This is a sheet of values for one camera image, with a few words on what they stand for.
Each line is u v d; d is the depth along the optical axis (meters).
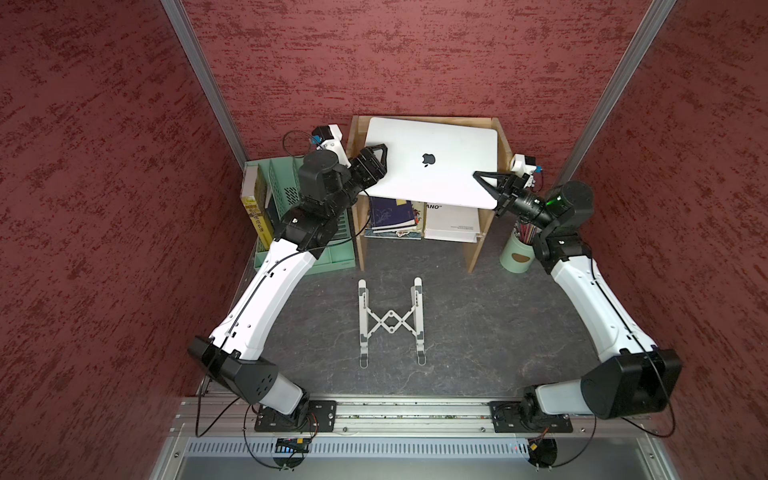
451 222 0.83
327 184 0.46
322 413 0.74
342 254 1.06
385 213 0.88
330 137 0.55
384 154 0.61
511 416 0.73
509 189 0.58
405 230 0.85
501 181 0.61
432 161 0.64
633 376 0.40
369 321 0.89
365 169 0.55
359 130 0.77
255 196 0.92
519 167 0.63
